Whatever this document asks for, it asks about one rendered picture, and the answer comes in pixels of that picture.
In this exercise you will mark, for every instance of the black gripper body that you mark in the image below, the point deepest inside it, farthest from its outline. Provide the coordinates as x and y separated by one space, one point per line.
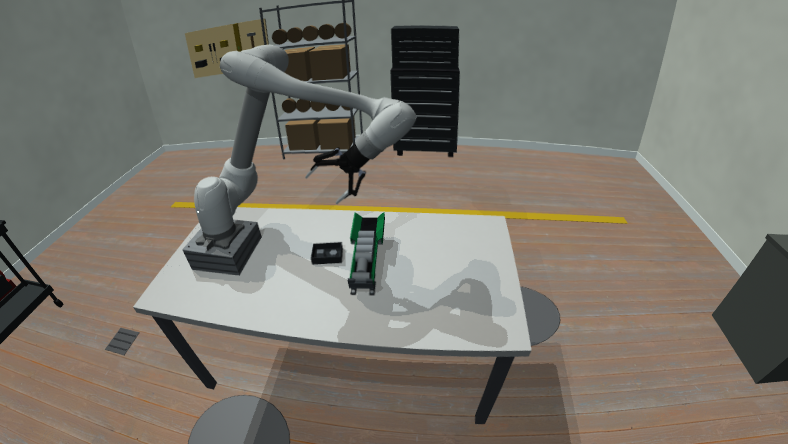
354 158

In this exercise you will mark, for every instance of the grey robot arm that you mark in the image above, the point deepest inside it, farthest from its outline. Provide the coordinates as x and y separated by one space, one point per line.
216 200

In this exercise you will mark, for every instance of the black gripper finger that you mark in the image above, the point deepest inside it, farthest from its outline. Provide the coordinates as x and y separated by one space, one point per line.
320 162
350 189

